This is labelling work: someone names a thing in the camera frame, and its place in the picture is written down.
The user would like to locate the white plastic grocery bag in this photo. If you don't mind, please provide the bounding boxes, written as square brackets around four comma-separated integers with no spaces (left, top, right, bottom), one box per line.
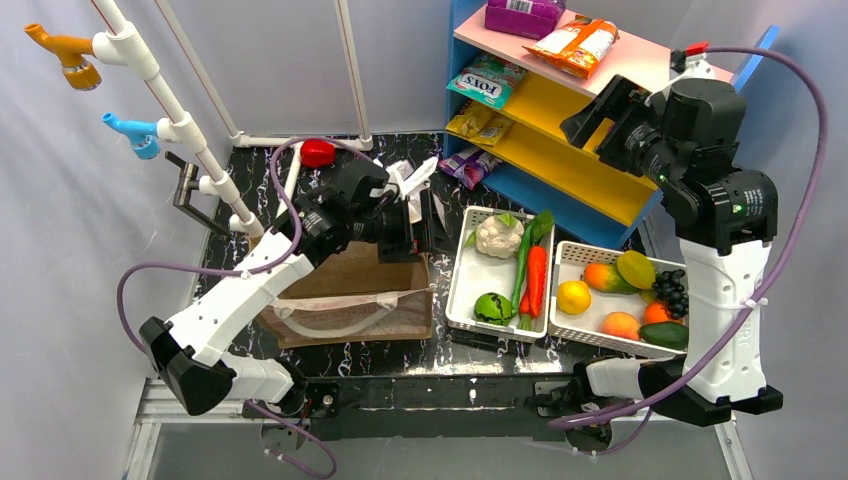
[386,157,445,227]

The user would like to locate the brown paper bag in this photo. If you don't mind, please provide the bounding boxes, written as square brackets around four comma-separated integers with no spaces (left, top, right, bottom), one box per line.
[257,242,433,349]

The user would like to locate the orange snack bag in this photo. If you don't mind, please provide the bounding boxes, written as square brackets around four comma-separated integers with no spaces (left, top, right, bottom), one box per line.
[524,15,619,79]

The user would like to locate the purple snack bag top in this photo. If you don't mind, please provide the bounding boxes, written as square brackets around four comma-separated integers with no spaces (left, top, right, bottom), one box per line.
[484,0,566,40]

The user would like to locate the purple snack bag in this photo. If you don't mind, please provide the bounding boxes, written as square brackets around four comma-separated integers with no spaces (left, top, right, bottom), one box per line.
[438,146,501,190]
[484,0,566,40]

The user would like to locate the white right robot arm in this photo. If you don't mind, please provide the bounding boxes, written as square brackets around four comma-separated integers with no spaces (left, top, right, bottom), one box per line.
[561,75,783,426]

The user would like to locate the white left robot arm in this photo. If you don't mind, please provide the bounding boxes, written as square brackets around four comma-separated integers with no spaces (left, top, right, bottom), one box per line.
[139,157,438,416]

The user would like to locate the purple snack bag bottom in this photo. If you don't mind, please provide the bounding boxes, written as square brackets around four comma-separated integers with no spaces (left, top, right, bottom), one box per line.
[438,146,501,190]

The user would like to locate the green Fox's candy bag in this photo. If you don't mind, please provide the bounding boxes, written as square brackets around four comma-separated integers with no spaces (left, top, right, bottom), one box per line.
[446,52,527,110]

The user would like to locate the white cauliflower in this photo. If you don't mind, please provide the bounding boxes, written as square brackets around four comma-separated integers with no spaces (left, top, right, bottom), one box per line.
[473,213,525,259]

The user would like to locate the white vegetable basket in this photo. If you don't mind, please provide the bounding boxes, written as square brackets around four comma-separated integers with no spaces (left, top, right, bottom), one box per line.
[445,206,551,343]

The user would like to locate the green watermelon toy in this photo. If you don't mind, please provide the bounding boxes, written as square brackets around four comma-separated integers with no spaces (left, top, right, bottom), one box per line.
[473,292,513,326]

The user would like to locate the red pepper toy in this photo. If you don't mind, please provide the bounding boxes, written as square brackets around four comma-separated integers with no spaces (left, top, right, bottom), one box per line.
[299,139,336,169]

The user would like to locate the green chili pepper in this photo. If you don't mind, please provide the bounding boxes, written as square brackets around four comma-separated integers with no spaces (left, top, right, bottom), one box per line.
[511,210,554,318]

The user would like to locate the colourful wooden shelf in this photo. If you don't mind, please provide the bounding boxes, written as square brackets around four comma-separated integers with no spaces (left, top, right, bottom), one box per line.
[443,0,782,250]

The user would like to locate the yellow starfruit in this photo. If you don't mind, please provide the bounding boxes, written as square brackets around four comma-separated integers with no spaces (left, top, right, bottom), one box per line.
[615,250,656,290]

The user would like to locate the yellow snack packet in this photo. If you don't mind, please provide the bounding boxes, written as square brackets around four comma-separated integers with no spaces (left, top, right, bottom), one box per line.
[445,100,513,146]

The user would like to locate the orange carrot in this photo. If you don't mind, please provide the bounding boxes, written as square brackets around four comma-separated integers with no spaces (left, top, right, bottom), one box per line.
[519,246,548,320]

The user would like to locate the white fruit basket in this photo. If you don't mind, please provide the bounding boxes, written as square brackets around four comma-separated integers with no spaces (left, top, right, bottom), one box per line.
[547,241,685,358]

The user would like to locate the red green mango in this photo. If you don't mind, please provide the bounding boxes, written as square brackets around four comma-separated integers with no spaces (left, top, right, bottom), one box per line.
[582,263,639,294]

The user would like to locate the black grapes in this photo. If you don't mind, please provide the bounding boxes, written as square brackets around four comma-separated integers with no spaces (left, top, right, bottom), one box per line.
[653,269,689,320]

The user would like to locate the yellow lemon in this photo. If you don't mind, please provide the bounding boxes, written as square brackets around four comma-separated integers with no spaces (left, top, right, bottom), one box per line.
[556,280,592,315]

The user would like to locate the small orange fruit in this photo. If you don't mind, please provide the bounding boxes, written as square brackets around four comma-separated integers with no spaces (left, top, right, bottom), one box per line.
[643,302,676,324]

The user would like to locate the orange peach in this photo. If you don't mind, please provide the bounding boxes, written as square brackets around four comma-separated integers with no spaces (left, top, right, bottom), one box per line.
[599,312,642,341]

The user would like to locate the green avocado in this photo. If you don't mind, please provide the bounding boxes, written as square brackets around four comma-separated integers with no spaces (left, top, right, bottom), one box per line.
[639,321,689,350]

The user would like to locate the dark metal hook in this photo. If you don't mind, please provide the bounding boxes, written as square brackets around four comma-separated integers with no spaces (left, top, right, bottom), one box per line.
[164,151,229,235]

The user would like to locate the blue pipe hook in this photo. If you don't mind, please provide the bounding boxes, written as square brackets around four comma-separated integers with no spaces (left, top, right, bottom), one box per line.
[101,112,160,160]

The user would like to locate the white pvc pipe rack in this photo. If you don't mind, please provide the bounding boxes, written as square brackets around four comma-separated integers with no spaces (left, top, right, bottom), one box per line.
[90,1,373,238]

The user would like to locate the orange pipe hook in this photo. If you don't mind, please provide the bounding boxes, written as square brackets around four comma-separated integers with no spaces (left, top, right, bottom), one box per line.
[24,23,102,91]

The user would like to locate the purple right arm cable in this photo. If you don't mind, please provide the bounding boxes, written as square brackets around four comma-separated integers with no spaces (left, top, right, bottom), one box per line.
[548,44,829,457]

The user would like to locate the aluminium base frame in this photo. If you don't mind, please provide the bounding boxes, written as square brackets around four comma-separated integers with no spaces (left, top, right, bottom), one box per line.
[126,375,752,479]

